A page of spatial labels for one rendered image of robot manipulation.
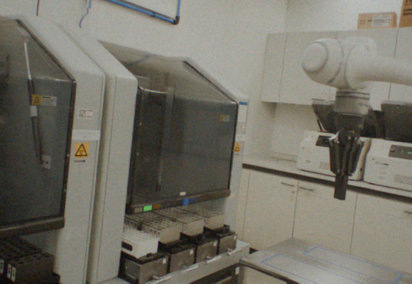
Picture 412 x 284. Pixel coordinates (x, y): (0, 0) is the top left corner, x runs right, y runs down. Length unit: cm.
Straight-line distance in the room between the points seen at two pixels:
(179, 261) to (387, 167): 219
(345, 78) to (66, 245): 94
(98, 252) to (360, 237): 250
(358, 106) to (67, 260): 97
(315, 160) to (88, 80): 262
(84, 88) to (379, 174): 262
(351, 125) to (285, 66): 300
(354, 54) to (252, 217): 310
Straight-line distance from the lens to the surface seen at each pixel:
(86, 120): 130
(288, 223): 377
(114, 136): 137
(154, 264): 151
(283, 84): 409
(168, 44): 311
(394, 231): 346
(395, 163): 341
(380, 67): 98
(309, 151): 363
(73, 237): 136
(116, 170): 140
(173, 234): 166
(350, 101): 114
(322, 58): 96
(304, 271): 157
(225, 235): 183
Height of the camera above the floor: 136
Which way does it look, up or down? 3 degrees down
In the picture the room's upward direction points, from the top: 6 degrees clockwise
